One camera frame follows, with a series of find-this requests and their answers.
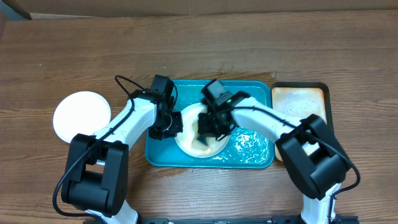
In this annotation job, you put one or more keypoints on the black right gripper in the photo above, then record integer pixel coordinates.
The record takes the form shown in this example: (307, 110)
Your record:
(209, 132)

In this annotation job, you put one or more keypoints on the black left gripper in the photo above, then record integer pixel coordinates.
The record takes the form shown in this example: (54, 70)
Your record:
(177, 127)

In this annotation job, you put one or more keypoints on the green and yellow sponge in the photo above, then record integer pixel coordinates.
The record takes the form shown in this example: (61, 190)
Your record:
(202, 140)

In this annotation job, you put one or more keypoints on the white plate with brown stain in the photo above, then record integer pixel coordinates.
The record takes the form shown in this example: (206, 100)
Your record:
(188, 141)

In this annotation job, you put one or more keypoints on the white plate with red stain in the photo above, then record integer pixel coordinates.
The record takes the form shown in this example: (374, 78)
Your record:
(83, 112)

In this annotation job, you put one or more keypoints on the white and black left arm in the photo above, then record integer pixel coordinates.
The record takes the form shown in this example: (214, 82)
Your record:
(96, 174)

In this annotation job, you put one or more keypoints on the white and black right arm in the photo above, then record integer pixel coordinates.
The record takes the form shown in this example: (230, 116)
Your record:
(313, 157)

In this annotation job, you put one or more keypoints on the teal plastic tray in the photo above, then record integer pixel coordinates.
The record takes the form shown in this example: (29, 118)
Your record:
(245, 149)

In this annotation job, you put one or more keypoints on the black tray with soapy foam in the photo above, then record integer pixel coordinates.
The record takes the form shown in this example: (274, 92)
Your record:
(301, 99)

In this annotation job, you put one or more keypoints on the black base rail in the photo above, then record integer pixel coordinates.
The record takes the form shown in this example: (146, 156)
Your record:
(277, 219)

